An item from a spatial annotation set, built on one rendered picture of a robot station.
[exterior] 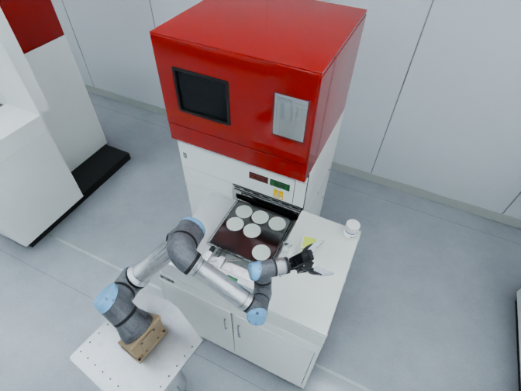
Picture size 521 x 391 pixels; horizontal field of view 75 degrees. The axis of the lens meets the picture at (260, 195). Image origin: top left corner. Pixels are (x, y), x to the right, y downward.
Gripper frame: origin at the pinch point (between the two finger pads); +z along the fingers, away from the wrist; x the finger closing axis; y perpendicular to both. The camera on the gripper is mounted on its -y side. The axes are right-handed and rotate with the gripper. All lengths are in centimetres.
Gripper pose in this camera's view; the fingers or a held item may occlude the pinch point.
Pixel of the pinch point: (329, 256)
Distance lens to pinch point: 153.2
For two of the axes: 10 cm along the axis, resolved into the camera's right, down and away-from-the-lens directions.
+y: -1.7, 4.3, 8.9
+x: 2.1, 9.0, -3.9
